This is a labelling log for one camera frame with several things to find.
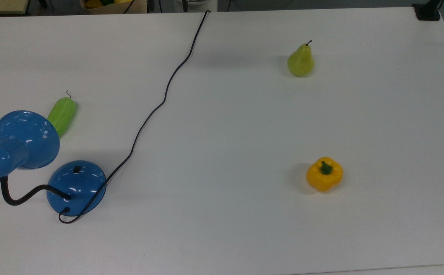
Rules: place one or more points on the blue gooseneck desk lamp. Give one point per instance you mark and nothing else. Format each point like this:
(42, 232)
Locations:
(76, 187)

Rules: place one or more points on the green toy pear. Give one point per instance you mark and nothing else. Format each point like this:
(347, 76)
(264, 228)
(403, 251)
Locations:
(300, 63)

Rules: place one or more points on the yellow toy bell pepper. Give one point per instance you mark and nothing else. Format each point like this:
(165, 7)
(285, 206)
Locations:
(323, 179)

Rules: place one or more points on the green toy cucumber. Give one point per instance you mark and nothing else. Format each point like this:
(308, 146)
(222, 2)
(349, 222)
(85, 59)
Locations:
(62, 114)

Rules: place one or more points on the cardboard box with yellow items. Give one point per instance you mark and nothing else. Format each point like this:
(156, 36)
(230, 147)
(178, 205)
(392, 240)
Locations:
(111, 10)

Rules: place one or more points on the black table clamp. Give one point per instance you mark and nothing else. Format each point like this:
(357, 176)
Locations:
(427, 14)

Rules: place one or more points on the light wooden side table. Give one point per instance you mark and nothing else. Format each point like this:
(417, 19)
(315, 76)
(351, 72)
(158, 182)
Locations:
(0, 5)

